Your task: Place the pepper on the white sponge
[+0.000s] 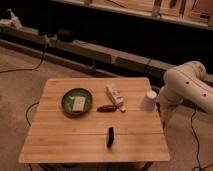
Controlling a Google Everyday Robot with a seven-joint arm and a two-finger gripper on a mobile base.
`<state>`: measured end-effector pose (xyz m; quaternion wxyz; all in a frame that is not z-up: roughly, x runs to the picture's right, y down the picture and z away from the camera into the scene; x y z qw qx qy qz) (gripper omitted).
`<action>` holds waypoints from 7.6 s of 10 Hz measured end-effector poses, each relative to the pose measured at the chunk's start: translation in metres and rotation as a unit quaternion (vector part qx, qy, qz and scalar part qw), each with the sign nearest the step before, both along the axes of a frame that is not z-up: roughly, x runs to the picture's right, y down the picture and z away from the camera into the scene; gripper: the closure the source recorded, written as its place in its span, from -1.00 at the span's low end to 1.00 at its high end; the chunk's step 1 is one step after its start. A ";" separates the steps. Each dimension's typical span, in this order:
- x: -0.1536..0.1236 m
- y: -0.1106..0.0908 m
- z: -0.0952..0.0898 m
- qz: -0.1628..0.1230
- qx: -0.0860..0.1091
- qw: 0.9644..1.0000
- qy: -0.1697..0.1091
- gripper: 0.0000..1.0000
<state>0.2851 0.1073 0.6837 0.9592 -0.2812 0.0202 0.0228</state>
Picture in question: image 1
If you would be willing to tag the red pepper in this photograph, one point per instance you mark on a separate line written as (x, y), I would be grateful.
(107, 108)

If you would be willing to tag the white rectangular sponge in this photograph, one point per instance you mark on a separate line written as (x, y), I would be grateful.
(78, 104)

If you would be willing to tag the white carton box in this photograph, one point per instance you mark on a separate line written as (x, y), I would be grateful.
(114, 94)

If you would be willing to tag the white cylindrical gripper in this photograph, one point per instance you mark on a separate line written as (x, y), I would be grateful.
(149, 100)

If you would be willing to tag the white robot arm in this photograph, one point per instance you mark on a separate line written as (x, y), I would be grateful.
(181, 82)

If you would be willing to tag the green round plate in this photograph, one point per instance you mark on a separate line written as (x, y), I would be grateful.
(68, 99)

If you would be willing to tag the small white cap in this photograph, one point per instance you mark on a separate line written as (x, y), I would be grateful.
(123, 109)

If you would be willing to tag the black upright object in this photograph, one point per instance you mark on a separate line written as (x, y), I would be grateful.
(110, 137)

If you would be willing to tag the black device on ledge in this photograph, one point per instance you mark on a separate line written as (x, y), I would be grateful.
(66, 35)

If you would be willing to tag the wooden table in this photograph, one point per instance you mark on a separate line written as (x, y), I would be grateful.
(55, 138)

